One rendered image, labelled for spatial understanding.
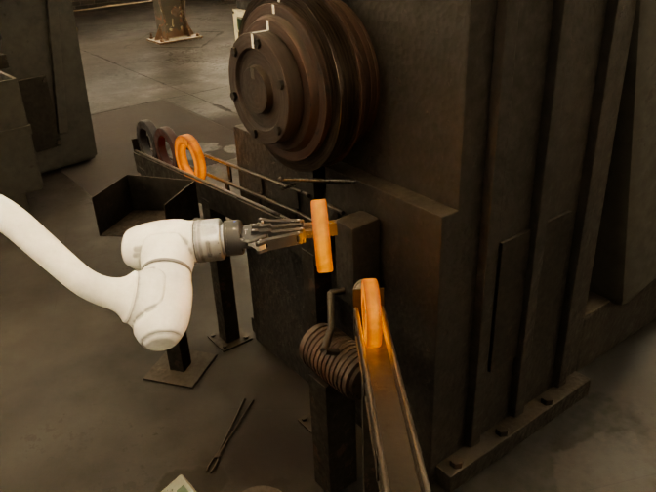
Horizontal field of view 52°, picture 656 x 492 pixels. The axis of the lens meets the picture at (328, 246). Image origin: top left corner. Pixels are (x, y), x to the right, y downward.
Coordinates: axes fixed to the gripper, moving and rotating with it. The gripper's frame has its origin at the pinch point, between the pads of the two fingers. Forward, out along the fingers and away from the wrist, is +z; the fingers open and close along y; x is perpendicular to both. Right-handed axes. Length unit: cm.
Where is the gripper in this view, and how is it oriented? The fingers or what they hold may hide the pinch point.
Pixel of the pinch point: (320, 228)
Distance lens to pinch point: 142.5
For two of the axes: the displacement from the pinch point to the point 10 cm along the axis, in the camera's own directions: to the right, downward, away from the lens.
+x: -0.9, -8.8, -4.6
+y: 0.5, 4.6, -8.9
